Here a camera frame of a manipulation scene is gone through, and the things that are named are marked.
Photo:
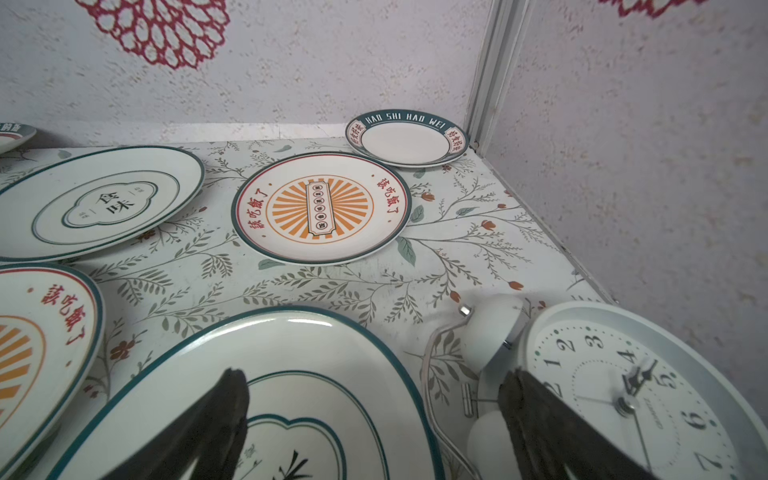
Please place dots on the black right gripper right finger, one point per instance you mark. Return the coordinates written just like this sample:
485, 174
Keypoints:
551, 441

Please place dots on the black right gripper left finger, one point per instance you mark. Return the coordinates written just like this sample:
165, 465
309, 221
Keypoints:
205, 441

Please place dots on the white alarm clock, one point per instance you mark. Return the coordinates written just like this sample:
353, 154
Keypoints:
643, 389

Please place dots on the small red-ring green plate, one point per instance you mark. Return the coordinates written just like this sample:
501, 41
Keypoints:
14, 135

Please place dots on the green rim text plate right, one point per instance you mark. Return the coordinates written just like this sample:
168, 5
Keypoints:
406, 138

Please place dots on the sunburst plate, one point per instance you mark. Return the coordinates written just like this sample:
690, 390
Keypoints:
322, 208
52, 322

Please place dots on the small clover plate green rim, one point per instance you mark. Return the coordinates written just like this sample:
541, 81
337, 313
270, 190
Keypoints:
95, 201

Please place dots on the large clover plate green rim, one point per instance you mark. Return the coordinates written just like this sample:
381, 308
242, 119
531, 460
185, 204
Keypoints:
328, 400

